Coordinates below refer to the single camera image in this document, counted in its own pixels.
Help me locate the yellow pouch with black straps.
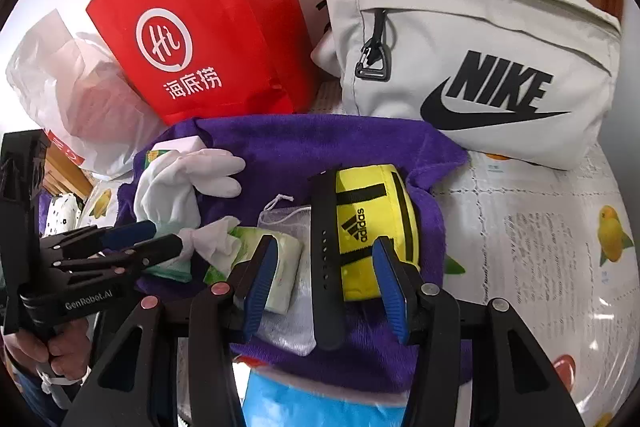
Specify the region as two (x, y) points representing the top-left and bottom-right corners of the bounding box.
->
(332, 164), (421, 303)

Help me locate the mint green packet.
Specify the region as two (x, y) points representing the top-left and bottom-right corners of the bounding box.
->
(144, 254), (194, 284)

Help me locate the person's left hand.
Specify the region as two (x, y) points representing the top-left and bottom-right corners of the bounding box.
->
(2, 321), (92, 381)

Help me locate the white mesh drawstring pouch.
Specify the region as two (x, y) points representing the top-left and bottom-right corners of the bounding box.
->
(256, 194), (319, 356)

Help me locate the black watch strap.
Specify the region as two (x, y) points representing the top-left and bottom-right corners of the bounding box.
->
(307, 169), (349, 352)

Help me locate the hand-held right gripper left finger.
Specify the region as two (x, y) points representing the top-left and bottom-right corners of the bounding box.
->
(60, 237), (281, 427)

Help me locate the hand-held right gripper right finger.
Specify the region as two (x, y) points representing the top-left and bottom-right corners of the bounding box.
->
(371, 236), (584, 427)

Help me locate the red paper bag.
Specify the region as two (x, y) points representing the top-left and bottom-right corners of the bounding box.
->
(86, 0), (322, 126)

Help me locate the blue plastic packet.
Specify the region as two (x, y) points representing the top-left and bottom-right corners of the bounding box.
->
(244, 367), (417, 427)

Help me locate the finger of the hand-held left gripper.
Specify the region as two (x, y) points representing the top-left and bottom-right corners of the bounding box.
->
(51, 234), (184, 281)
(42, 220), (157, 258)

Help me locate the white plastic bag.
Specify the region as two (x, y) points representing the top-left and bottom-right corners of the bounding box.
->
(6, 8), (167, 181)

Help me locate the wooden furniture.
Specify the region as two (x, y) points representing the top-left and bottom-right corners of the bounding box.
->
(42, 141), (97, 198)

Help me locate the purple towel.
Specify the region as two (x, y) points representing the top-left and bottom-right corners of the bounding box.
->
(117, 114), (474, 396)

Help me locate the white fabric backpack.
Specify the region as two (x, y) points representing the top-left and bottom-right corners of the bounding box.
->
(311, 0), (624, 172)

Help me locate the white dotted pillow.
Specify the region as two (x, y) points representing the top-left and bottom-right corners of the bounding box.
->
(44, 193), (85, 234)

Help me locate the green white tissue packet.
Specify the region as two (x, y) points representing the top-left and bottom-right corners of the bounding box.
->
(204, 227), (306, 316)

